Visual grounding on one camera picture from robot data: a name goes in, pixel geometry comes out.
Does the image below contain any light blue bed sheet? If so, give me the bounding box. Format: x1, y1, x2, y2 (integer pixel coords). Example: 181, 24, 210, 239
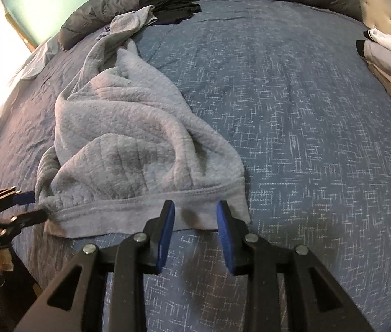
0, 38, 61, 153

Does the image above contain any blue white patterned cloth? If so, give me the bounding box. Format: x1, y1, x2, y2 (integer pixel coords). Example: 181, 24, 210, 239
95, 24, 114, 41

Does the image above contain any light grey folded garment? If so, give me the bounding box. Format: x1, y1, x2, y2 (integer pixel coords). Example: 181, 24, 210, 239
363, 40, 391, 84

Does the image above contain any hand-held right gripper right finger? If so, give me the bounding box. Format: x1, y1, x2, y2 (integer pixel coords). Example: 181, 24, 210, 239
216, 200, 378, 332

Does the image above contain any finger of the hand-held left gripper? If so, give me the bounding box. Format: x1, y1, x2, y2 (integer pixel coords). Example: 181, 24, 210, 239
8, 208, 53, 236
0, 187, 37, 216

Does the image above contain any grey quilted sweatshirt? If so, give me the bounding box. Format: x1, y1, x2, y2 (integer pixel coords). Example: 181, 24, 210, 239
35, 5, 251, 239

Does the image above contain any blue patterned bedspread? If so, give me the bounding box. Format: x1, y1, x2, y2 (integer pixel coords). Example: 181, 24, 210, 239
0, 0, 391, 332

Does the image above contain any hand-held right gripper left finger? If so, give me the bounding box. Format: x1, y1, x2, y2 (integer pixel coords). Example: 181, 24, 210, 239
14, 200, 176, 332

